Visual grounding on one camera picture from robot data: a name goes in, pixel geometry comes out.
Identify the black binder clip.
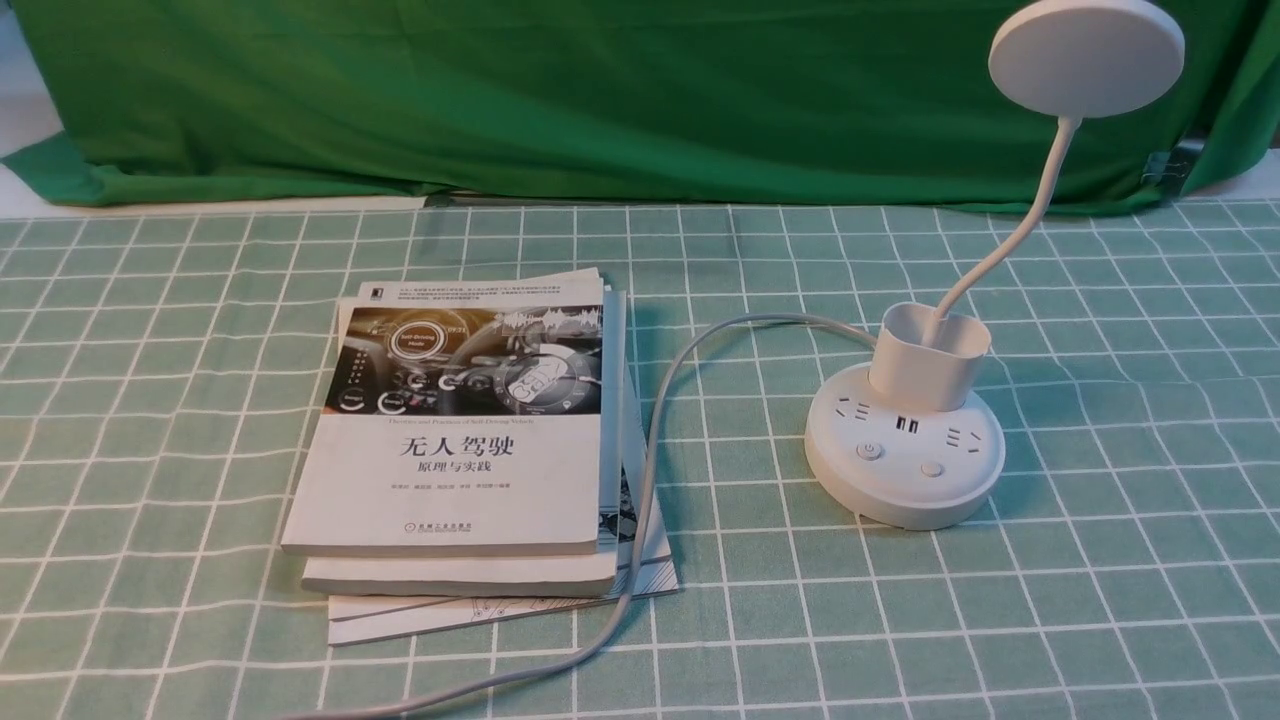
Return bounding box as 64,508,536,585
1140,137,1206,199

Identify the white desk lamp with sockets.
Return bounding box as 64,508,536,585
805,1,1187,530

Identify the green backdrop cloth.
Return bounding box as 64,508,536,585
0,0,1280,217

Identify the green checkered tablecloth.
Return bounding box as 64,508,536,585
1,200,1279,719

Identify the bottom white booklet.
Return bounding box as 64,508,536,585
326,498,680,647

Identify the grey lamp power cable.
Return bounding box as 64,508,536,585
283,313,879,720

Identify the top book self-driving cover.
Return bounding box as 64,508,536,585
280,281,605,559

